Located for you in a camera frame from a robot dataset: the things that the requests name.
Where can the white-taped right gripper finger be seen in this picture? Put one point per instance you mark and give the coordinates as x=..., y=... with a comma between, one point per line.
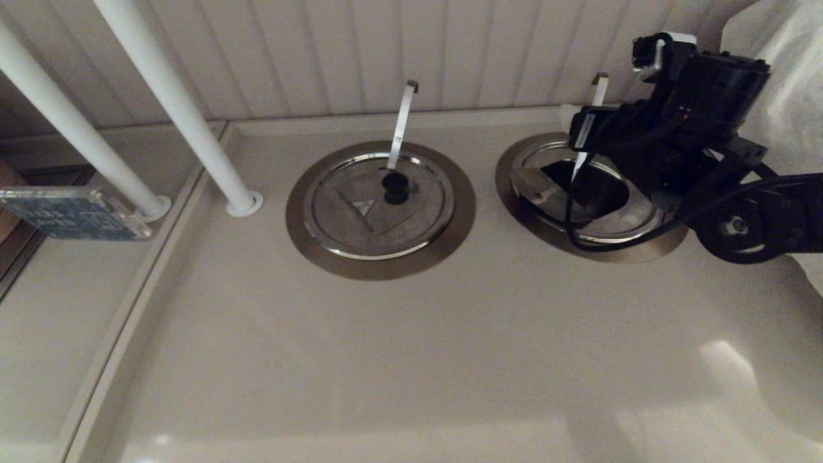
x=567, y=117

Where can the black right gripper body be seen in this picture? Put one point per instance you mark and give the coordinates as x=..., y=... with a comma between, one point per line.
x=617, y=135

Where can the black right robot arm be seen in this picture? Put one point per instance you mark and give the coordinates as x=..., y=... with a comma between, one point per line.
x=720, y=90

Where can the white cloth cover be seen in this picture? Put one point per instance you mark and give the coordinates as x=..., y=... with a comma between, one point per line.
x=797, y=64

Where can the white pole base flange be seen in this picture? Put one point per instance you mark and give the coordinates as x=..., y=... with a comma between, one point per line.
x=252, y=204
x=161, y=209

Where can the white round pole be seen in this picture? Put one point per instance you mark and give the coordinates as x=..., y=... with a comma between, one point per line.
x=64, y=117
x=175, y=96

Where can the blue acrylic sign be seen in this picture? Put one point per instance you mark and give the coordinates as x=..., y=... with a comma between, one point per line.
x=71, y=215

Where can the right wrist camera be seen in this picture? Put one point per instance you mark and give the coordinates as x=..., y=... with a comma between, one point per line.
x=662, y=50

